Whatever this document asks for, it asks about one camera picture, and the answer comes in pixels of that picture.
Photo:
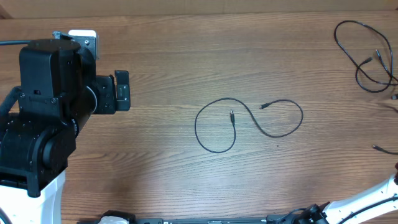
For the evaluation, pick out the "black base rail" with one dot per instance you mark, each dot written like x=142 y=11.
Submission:
x=112 y=216

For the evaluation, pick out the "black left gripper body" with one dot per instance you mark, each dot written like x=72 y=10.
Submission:
x=105 y=94

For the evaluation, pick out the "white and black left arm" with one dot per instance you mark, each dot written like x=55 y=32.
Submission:
x=41 y=119

